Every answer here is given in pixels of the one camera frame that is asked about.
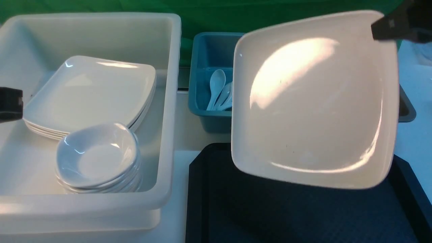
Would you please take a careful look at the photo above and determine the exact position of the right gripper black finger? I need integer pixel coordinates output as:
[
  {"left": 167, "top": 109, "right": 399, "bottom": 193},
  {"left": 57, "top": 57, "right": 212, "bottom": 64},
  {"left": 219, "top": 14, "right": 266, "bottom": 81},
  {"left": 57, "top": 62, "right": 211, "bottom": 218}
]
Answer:
[{"left": 371, "top": 0, "right": 432, "bottom": 44}]

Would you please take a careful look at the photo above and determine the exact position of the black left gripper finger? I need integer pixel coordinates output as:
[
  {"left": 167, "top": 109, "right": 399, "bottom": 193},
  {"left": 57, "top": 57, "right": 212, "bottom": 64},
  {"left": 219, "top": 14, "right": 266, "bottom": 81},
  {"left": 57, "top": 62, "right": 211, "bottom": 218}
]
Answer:
[{"left": 0, "top": 87, "right": 24, "bottom": 123}]

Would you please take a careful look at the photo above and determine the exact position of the large white square plate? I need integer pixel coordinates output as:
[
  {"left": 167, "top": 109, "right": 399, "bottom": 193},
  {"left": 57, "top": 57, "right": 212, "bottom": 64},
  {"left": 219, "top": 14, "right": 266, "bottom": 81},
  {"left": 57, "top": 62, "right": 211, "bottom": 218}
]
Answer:
[{"left": 231, "top": 10, "right": 400, "bottom": 189}]

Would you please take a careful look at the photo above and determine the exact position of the top stacked white plate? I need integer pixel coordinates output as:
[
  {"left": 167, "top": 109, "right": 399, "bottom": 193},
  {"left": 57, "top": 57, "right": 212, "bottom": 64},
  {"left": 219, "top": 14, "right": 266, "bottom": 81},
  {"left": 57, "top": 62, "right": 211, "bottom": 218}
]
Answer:
[{"left": 23, "top": 56, "right": 157, "bottom": 134}]

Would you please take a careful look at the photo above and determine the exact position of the large white plastic tub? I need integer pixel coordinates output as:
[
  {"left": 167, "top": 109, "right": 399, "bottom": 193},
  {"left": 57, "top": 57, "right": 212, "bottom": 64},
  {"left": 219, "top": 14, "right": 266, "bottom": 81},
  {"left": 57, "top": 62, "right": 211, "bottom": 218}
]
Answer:
[{"left": 0, "top": 12, "right": 182, "bottom": 234}]

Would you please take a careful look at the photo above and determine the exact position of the stack of white plates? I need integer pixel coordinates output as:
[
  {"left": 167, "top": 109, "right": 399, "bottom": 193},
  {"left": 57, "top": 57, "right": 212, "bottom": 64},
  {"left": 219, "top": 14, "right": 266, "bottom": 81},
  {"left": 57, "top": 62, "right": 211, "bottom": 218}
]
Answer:
[{"left": 24, "top": 82, "right": 157, "bottom": 140}]

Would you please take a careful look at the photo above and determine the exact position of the brown plastic bin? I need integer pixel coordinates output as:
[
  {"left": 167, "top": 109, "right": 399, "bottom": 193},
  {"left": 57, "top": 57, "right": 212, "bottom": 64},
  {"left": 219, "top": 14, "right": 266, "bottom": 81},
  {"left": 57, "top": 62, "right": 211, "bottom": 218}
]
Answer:
[{"left": 398, "top": 85, "right": 416, "bottom": 123}]

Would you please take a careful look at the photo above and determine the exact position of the top stacked white bowl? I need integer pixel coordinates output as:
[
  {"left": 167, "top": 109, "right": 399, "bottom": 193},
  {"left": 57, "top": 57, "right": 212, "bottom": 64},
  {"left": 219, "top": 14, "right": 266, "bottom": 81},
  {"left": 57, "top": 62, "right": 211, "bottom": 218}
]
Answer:
[{"left": 55, "top": 123, "right": 139, "bottom": 189}]

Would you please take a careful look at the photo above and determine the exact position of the stack of white bowls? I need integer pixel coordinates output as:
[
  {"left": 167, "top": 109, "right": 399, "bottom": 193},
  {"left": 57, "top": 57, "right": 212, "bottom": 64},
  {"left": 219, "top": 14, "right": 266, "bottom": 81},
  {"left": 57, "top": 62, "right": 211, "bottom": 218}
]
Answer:
[{"left": 56, "top": 158, "right": 142, "bottom": 194}]

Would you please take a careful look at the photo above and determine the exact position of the white spoon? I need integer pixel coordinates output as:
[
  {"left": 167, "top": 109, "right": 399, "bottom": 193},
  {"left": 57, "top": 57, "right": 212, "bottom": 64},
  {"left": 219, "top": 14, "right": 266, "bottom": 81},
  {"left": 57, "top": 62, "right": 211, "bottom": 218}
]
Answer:
[
  {"left": 206, "top": 69, "right": 226, "bottom": 111},
  {"left": 213, "top": 82, "right": 232, "bottom": 110},
  {"left": 218, "top": 82, "right": 233, "bottom": 111}
]

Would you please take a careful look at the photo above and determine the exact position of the white spoon far left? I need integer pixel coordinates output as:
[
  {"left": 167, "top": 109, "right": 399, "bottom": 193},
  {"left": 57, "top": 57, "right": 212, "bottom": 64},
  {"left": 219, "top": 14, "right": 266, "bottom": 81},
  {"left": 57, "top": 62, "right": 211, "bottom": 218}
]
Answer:
[{"left": 206, "top": 69, "right": 226, "bottom": 111}]

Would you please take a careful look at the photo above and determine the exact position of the teal plastic bin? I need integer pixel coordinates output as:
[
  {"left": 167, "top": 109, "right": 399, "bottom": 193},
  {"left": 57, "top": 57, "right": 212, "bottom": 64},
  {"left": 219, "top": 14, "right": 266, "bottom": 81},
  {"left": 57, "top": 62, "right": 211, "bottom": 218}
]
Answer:
[{"left": 188, "top": 32, "right": 244, "bottom": 134}]

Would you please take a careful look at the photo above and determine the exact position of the green cloth backdrop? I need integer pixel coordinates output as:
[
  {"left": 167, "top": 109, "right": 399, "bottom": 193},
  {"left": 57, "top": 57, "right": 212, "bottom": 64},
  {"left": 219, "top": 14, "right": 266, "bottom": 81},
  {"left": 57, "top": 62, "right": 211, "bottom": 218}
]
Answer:
[{"left": 0, "top": 0, "right": 402, "bottom": 66}]

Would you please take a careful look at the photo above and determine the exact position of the black serving tray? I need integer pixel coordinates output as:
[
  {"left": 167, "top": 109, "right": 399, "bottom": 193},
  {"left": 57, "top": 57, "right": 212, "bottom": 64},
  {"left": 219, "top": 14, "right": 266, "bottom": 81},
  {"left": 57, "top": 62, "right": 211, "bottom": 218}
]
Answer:
[{"left": 185, "top": 143, "right": 432, "bottom": 243}]

